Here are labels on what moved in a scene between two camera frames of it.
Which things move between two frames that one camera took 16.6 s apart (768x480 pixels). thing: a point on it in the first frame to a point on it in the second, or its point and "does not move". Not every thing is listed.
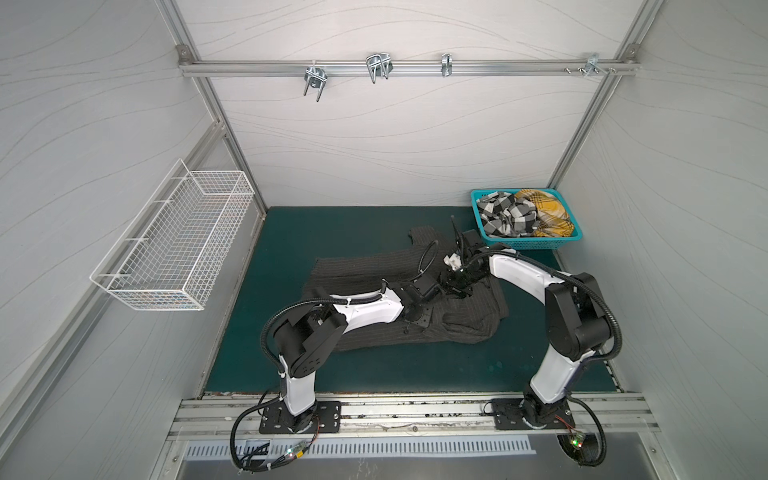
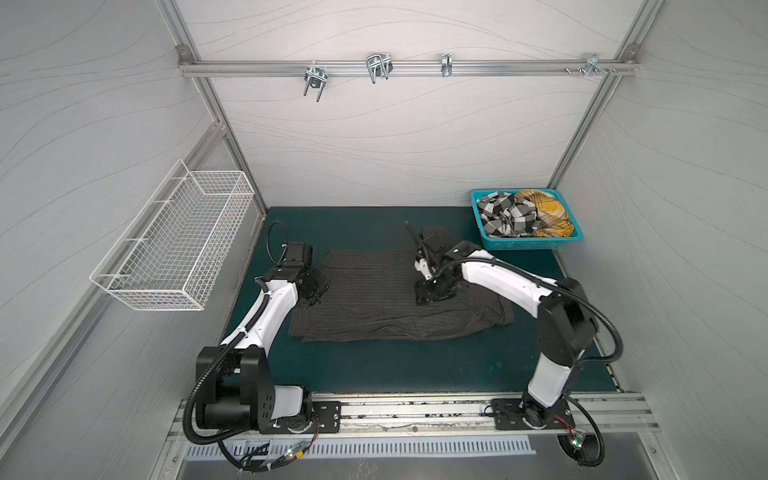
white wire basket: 174,251 does not move
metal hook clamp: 315,76 does not move
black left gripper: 426,317 to 322,285
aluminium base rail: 409,416 does not move
